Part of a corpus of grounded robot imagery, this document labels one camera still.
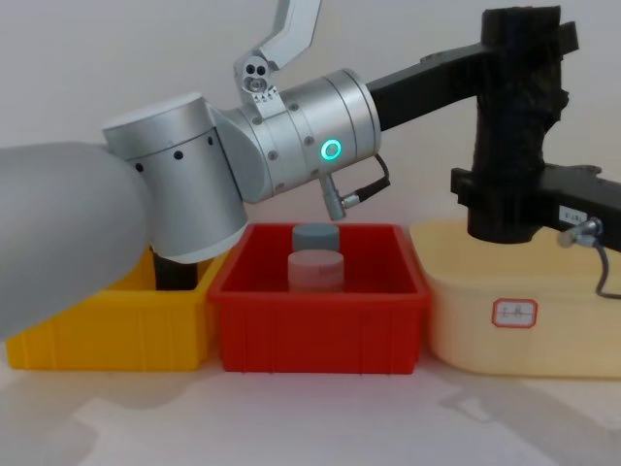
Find yellow plastic bin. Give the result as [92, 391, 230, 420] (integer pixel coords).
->
[5, 241, 229, 373]

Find grey round block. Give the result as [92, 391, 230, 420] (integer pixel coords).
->
[292, 223, 341, 254]

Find white table cloth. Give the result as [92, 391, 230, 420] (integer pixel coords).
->
[0, 334, 621, 466]

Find right wrist dark cable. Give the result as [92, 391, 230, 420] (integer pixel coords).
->
[557, 216, 621, 298]

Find rough black cylinder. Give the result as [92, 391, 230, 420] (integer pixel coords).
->
[479, 5, 572, 246]

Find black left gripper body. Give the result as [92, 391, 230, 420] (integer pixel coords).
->
[365, 40, 487, 133]

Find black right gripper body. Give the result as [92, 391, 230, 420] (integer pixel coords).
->
[533, 163, 621, 254]

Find red plastic bin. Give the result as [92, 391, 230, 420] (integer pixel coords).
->
[207, 222, 433, 376]

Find cream plastic tub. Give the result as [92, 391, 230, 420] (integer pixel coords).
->
[409, 216, 621, 381]

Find left wrist dark cable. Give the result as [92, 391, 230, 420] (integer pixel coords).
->
[318, 153, 392, 221]

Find pink round block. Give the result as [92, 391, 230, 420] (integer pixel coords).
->
[287, 250, 345, 293]

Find white red-edged label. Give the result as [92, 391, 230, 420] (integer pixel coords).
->
[491, 297, 540, 329]

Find black block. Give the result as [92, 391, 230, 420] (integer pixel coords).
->
[153, 248, 200, 293]

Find wrist dark cable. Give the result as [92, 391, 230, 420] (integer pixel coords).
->
[557, 216, 621, 298]
[318, 153, 392, 221]

